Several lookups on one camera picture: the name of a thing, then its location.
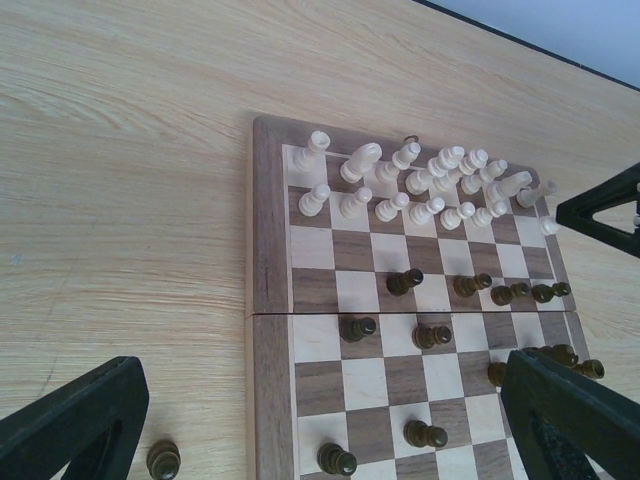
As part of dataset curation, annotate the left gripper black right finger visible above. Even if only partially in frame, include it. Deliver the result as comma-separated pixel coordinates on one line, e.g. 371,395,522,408
501,349,639,479

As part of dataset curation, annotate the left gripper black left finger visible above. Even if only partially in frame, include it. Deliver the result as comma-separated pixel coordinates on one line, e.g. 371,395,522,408
1,356,149,479

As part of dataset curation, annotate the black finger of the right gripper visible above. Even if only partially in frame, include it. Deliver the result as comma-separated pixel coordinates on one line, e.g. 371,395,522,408
555,162,640,259

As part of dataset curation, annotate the white pawn off board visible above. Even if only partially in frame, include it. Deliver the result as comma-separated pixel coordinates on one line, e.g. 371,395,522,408
539,216,560,236

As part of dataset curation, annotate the dark piece off board upper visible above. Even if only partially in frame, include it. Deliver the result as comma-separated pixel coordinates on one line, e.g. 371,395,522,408
146,439,181,480

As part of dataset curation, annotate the wooden chess board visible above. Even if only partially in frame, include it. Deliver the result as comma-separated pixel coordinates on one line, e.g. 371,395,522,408
246,115,589,479

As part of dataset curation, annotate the dark king piece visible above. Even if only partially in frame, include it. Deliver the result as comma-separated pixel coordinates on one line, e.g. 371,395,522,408
487,362,506,387

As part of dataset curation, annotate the dark pawn upper middle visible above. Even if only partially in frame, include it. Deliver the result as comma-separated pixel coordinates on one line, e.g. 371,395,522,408
453,273,492,298

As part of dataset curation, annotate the dark pawn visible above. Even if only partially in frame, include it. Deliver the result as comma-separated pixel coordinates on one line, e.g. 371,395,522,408
403,420,448,448
340,317,377,343
317,443,358,476
386,268,424,296
453,273,492,298
412,325,452,350

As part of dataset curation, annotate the dark pawn upper left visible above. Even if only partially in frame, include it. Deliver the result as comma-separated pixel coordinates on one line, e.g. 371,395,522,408
386,268,424,296

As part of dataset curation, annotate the dark pawn centre left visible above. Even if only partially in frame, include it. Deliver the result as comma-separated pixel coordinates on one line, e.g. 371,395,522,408
340,317,377,343

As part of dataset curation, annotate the dark pawn near left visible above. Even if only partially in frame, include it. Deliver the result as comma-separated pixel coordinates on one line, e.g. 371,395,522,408
317,443,358,476

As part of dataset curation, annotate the white knight left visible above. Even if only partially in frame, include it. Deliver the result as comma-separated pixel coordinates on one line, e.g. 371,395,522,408
340,142,382,183

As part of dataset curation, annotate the white pawn leftmost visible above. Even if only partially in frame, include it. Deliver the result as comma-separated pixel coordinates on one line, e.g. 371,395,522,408
298,184,331,217

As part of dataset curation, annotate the white rook left corner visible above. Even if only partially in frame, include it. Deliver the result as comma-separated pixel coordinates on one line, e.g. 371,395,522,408
293,130,331,172

